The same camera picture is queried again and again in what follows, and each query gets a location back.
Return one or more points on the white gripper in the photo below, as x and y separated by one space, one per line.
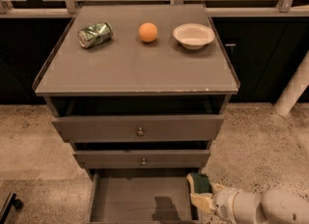
229 203

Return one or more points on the green and yellow sponge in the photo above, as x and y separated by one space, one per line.
199 183

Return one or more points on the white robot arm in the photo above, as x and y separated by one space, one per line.
259 166

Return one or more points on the grey top drawer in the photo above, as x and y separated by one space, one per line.
77 129

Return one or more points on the grey drawer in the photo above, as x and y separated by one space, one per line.
141 196
77 129
142 159

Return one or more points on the grey middle drawer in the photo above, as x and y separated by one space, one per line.
142 159

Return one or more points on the grey bottom drawer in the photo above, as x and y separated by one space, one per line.
141 196

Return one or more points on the grey drawer cabinet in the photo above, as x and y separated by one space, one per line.
128 77

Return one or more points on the white bowl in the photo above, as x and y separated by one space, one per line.
193 36

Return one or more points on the orange fruit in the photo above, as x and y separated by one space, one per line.
147 32

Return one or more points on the crushed green soda can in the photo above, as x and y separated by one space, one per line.
94 35

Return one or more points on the black caster wheel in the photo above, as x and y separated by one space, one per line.
10 202

